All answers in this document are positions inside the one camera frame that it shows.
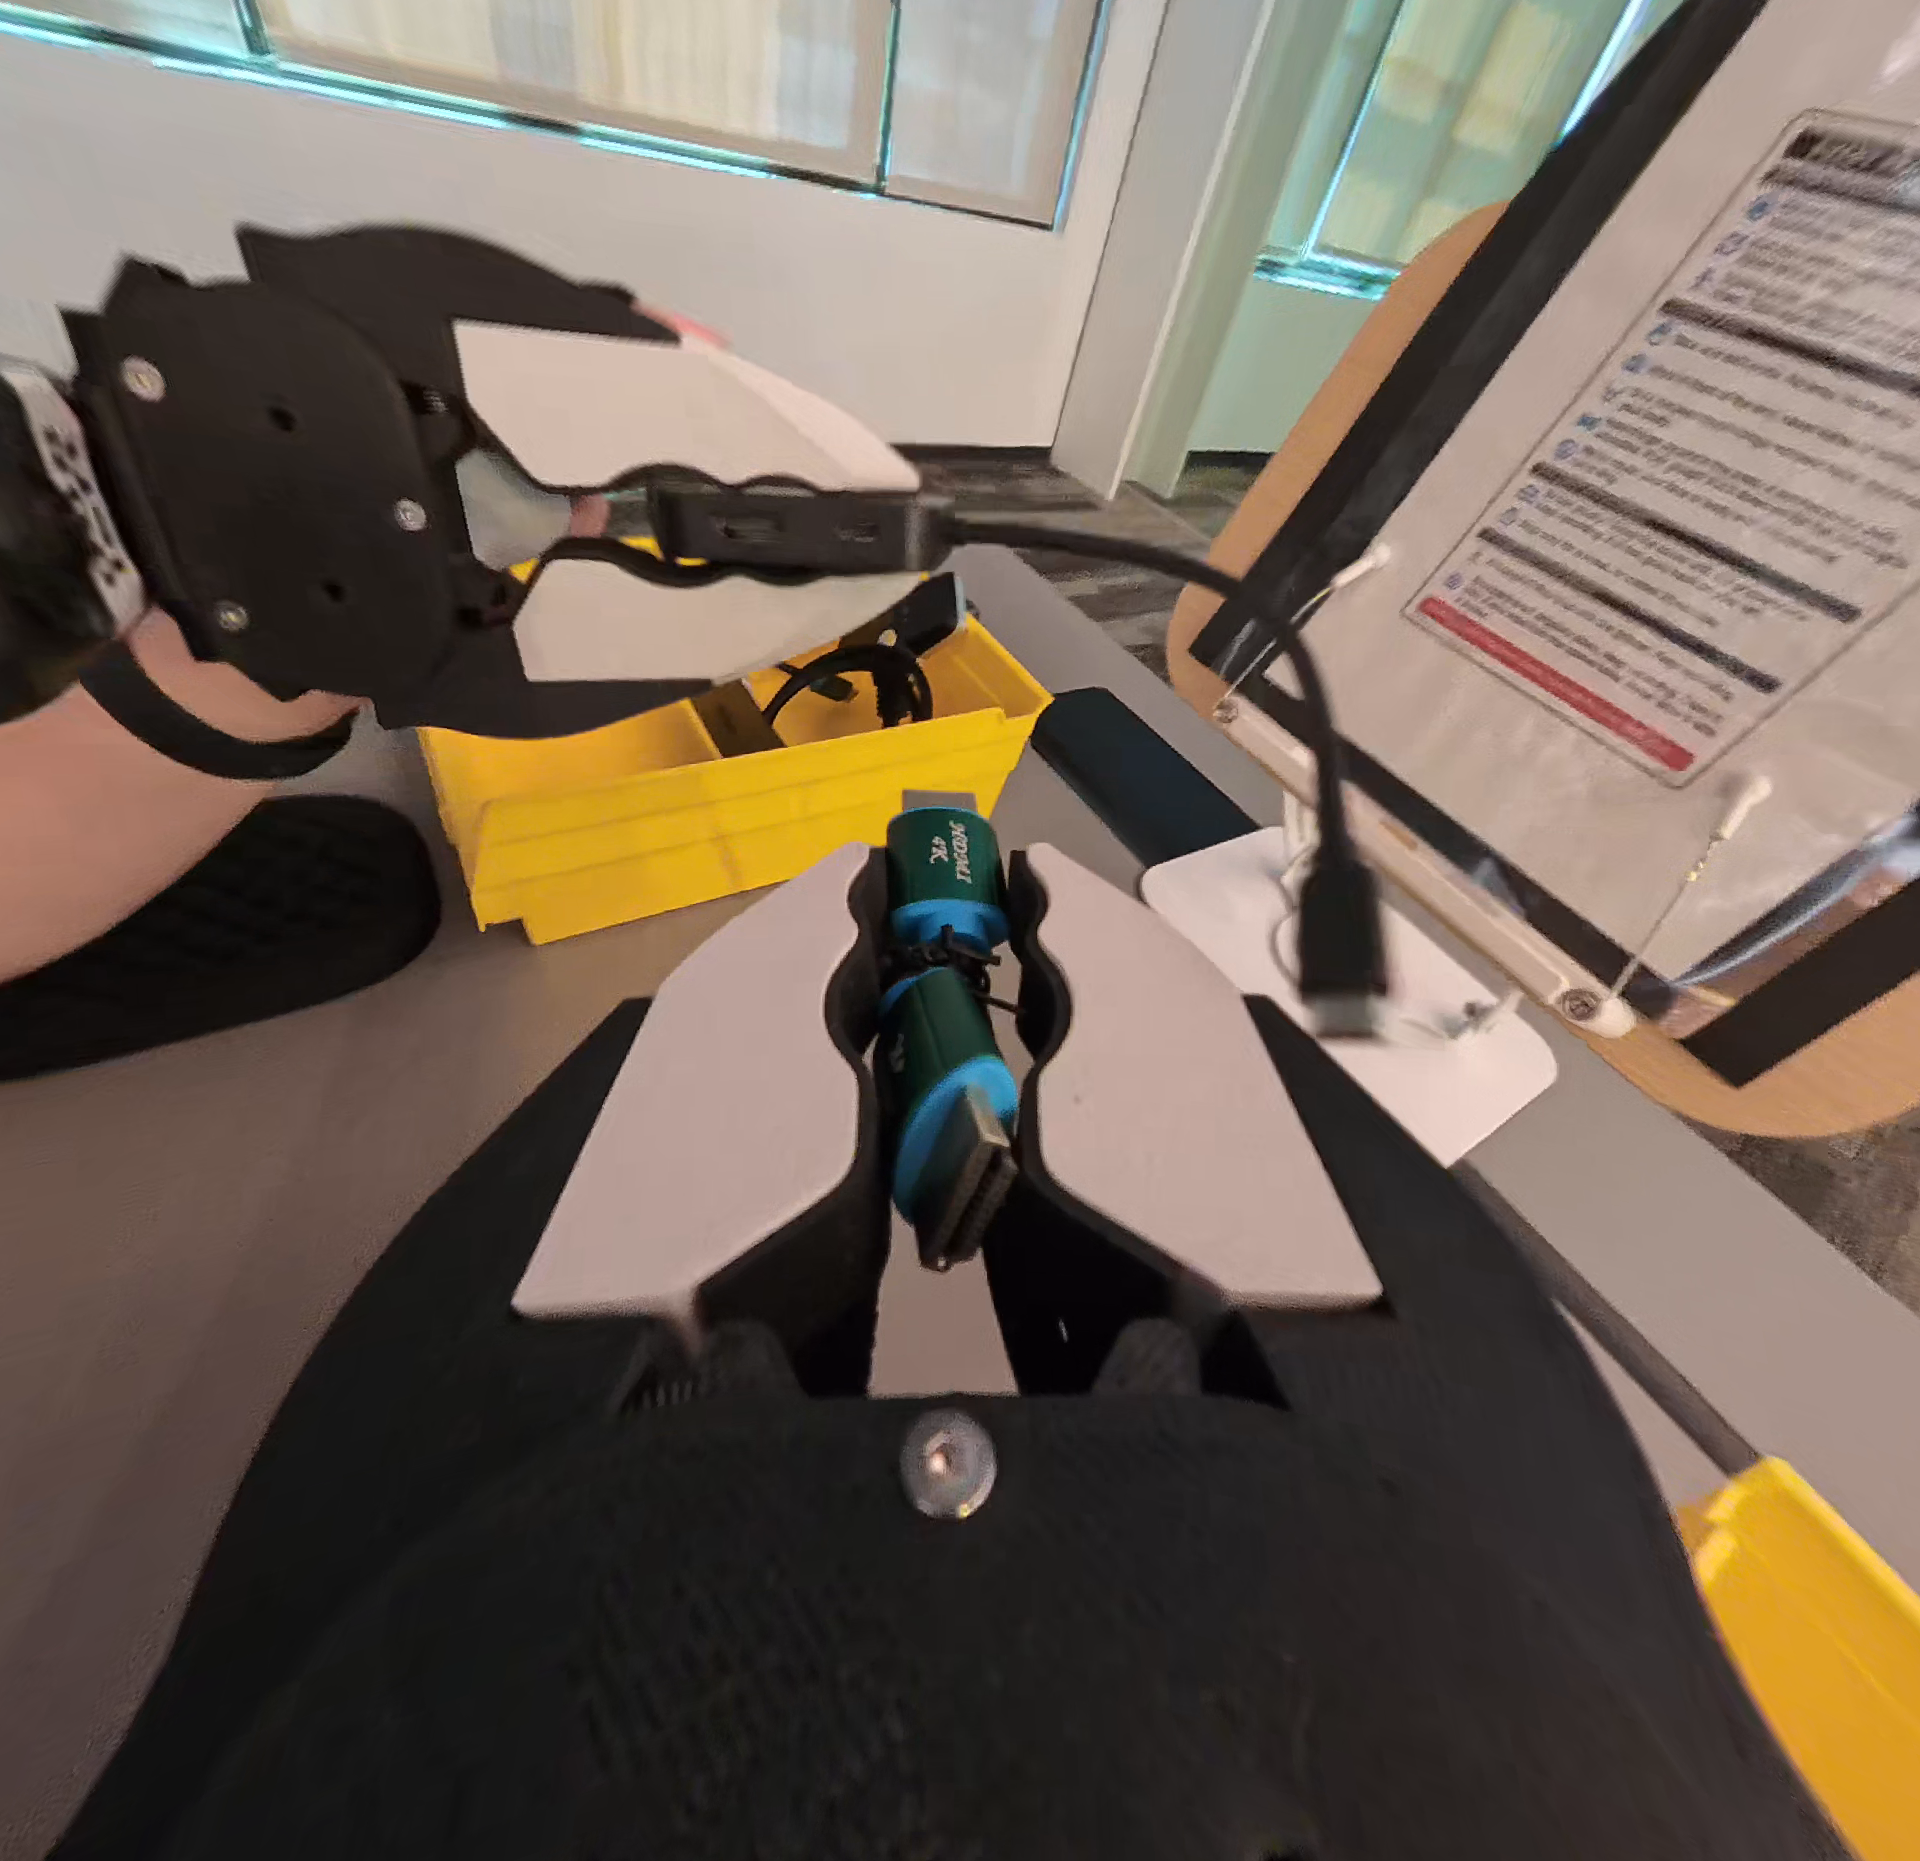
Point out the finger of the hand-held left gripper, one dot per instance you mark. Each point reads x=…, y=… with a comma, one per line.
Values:
x=644, y=406
x=644, y=632

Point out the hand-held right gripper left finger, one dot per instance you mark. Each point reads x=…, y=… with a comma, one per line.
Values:
x=707, y=1140

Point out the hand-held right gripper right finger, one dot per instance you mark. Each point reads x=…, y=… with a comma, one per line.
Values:
x=1200, y=1140

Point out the black USB hub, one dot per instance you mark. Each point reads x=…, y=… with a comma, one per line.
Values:
x=794, y=529

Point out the yellow plastic bin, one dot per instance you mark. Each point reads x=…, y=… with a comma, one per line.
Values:
x=1802, y=1620
x=719, y=841

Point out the person's left forearm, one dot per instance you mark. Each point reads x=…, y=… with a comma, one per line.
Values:
x=136, y=841

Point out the large glass window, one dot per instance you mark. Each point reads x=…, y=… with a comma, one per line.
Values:
x=600, y=32

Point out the printed instruction sheet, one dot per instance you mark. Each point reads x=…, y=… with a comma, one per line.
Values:
x=1440, y=750

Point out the black mesh pad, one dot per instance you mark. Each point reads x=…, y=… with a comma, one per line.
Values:
x=227, y=991

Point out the wooden document stand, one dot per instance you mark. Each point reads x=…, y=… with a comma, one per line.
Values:
x=1322, y=436

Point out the narrow glass window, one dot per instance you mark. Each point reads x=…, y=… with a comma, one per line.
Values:
x=1469, y=92

